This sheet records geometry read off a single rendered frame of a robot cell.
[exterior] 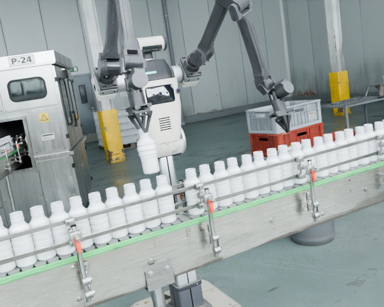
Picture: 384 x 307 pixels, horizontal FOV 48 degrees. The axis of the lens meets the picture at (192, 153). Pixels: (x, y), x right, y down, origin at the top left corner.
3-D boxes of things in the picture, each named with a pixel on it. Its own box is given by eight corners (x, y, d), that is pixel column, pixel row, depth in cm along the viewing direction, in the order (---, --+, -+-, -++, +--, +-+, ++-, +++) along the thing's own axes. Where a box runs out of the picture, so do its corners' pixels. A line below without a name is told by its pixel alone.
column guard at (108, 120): (109, 164, 902) (99, 111, 884) (104, 162, 938) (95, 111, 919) (127, 159, 919) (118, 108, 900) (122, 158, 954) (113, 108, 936)
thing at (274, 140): (280, 158, 387) (278, 134, 383) (250, 155, 421) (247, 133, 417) (326, 144, 419) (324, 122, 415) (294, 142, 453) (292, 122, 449)
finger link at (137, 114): (139, 134, 152) (133, 107, 151) (132, 135, 158) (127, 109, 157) (156, 130, 155) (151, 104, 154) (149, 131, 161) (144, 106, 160)
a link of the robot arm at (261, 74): (239, -6, 183) (225, 5, 177) (250, -8, 179) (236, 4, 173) (266, 82, 205) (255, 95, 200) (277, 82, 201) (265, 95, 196)
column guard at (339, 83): (342, 116, 1097) (337, 72, 1078) (330, 116, 1132) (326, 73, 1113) (353, 113, 1113) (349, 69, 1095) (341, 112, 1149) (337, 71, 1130)
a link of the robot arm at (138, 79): (143, 58, 158) (119, 58, 155) (152, 52, 148) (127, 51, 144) (145, 92, 159) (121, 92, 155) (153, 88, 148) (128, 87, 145)
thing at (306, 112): (277, 134, 382) (275, 109, 379) (247, 133, 416) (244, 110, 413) (323, 122, 415) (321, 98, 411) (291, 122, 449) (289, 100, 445)
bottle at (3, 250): (-6, 276, 127) (-19, 222, 125) (-3, 268, 133) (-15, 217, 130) (15, 271, 129) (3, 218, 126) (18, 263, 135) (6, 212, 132)
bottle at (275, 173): (282, 191, 169) (277, 150, 166) (267, 192, 171) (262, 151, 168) (284, 187, 174) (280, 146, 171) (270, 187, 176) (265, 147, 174)
